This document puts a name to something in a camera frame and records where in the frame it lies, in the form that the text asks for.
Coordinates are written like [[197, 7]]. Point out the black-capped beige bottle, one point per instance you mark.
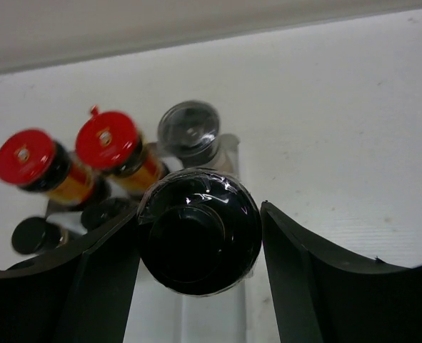
[[95, 215], [199, 231]]

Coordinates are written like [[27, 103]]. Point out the white compartment organizer tray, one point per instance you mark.
[[198, 232]]

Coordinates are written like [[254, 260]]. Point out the small black-capped spice jar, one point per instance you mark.
[[34, 235]]

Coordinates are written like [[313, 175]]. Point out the silver-capped spice bottle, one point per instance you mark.
[[191, 132]]

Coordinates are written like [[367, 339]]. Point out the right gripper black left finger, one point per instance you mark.
[[60, 286]]

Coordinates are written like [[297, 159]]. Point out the red-capped amber sauce jar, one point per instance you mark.
[[34, 162]]

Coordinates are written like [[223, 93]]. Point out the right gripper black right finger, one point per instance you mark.
[[324, 293]]

